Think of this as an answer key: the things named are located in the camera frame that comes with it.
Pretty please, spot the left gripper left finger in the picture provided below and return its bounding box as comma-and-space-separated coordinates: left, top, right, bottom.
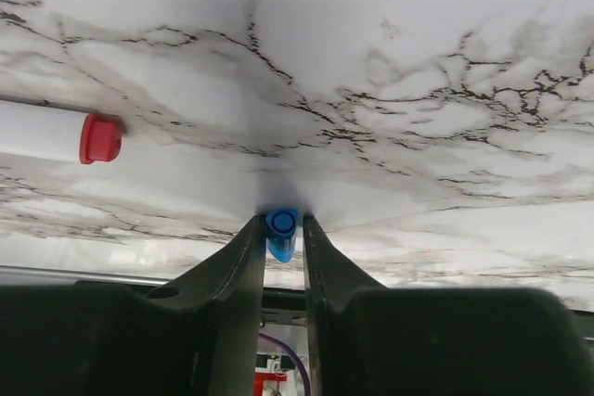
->
1, 216, 265, 395

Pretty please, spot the white red marker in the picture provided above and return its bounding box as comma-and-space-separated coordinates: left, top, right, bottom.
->
1, 100, 123, 165

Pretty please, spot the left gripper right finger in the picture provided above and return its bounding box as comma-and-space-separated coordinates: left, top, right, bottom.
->
303, 216, 593, 395

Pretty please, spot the small blue marker cap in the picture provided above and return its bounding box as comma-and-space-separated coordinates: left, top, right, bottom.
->
265, 208, 299, 263

